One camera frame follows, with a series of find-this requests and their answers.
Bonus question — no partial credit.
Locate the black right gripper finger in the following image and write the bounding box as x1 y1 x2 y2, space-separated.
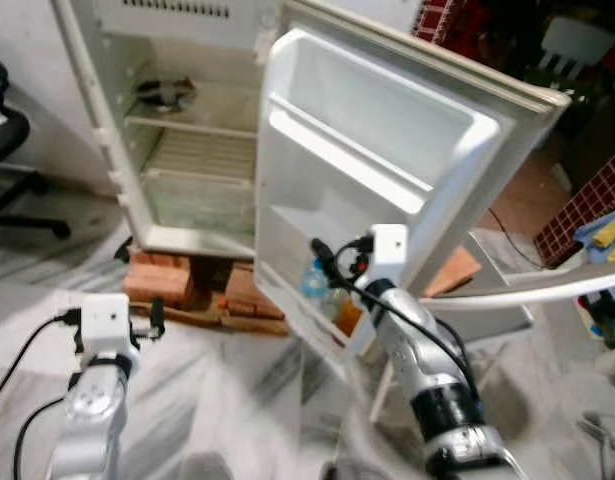
309 237 340 286

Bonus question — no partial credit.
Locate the clear bottle blue cap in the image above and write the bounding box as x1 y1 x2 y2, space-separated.
300 257 331 303

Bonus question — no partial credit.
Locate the white fridge door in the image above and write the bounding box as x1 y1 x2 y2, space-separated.
253 0 573 369

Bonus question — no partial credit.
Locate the white fridge cabinet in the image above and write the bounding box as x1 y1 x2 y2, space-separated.
52 0 288 263

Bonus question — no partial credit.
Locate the red brick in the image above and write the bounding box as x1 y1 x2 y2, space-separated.
422 245 484 299
122 250 200 309
220 262 288 323

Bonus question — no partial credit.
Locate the orange drink bottle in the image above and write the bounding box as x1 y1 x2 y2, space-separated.
332 298 366 338

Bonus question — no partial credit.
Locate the grey robot left leg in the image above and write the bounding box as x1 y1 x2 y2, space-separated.
182 452 246 480

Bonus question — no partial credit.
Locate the yellow cloth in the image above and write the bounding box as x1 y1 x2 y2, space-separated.
590 208 615 249

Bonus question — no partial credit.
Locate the red tiled pillar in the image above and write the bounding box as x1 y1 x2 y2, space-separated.
532 150 615 269

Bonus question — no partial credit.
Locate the dark metal pan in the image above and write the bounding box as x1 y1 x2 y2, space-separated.
135 77 198 114

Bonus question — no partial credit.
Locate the black office chair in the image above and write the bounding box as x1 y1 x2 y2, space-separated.
0 48 73 241

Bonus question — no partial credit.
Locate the small white plastic chair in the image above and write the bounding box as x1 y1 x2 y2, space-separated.
535 15 615 96

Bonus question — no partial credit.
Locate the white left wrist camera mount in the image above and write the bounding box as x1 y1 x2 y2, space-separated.
79 293 136 361

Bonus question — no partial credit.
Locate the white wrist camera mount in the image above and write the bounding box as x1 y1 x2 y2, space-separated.
79 293 136 361
369 224 410 286

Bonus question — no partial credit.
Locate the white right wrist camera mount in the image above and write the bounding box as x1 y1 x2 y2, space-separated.
369 224 410 286

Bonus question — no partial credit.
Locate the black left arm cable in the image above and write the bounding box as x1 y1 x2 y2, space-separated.
0 310 83 480

